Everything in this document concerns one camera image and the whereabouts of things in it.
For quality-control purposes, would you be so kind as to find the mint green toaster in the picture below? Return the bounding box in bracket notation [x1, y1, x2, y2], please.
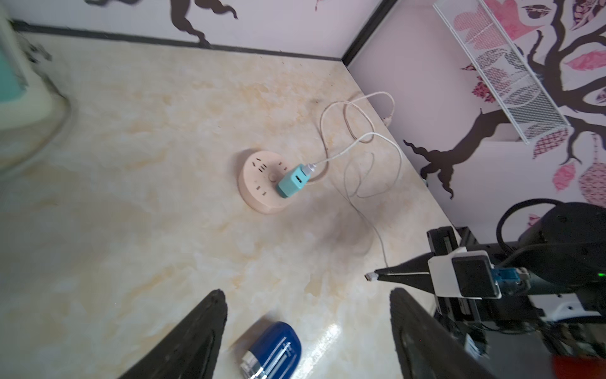
[0, 9, 62, 134]

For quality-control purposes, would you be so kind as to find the white usb charging cable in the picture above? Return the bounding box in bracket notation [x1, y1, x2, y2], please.
[302, 131, 403, 283]

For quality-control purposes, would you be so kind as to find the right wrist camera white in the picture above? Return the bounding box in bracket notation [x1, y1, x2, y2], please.
[429, 247, 530, 300]

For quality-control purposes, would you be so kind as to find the white wire shelf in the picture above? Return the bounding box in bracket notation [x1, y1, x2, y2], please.
[432, 0, 570, 144]

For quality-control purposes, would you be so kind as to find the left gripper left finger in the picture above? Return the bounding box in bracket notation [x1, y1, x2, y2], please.
[122, 289, 228, 378]

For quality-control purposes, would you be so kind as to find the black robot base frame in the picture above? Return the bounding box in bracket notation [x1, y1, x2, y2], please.
[434, 312, 605, 378]

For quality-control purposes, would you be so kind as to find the blue electric shaver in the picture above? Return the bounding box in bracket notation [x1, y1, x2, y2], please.
[240, 322, 302, 379]

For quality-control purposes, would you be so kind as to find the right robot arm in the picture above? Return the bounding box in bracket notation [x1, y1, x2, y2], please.
[365, 198, 605, 328]

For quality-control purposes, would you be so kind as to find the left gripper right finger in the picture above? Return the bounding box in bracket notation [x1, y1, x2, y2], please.
[390, 288, 494, 378]

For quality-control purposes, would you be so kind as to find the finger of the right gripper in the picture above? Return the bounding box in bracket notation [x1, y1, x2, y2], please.
[377, 273, 435, 294]
[375, 257, 430, 275]

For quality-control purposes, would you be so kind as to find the mint green usb charger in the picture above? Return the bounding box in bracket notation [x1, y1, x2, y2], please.
[276, 164, 315, 198]

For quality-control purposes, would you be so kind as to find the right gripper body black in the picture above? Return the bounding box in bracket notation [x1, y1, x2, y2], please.
[427, 227, 540, 327]

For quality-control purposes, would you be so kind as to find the power strip white cord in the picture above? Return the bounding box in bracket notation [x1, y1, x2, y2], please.
[312, 91, 396, 183]

